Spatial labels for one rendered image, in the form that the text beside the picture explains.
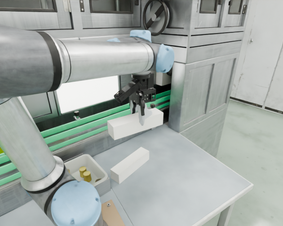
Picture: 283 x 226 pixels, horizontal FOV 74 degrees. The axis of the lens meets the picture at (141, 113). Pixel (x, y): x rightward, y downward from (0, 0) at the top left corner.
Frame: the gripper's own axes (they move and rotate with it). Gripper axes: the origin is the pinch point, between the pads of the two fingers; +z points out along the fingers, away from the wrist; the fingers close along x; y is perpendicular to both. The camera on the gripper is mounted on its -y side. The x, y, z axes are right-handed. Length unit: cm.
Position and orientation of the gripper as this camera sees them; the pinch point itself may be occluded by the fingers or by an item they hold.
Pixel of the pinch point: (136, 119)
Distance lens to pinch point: 80.8
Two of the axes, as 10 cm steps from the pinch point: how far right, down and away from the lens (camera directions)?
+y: 8.5, -2.3, 4.7
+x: -5.2, -3.8, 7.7
